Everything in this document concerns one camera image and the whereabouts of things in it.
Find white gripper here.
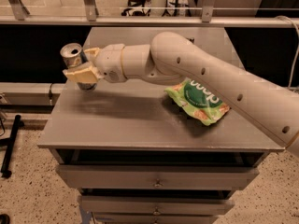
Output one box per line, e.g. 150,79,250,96
63,44,127,84

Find silver blue redbull can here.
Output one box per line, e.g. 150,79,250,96
60,43,96,91

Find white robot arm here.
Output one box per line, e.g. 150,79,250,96
60,32,299,156

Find black office chair base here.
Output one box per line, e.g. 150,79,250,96
121,0,150,17

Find grey drawer cabinet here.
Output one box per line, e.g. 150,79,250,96
36,26,286,224

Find top grey drawer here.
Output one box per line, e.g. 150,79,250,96
57,165,259,190

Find grey drawer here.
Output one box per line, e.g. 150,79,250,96
78,196,235,216
57,165,259,190
94,213,217,224

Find black metal stand leg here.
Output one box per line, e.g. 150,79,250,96
0,115,24,178

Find green snack bag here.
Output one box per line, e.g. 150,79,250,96
164,80,230,126

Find middle grey drawer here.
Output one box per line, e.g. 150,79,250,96
78,196,235,216

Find bottom grey drawer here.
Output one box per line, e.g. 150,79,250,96
94,213,217,224

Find metal railing frame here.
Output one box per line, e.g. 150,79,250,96
0,0,299,28

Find white cable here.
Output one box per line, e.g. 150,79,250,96
274,15,299,90

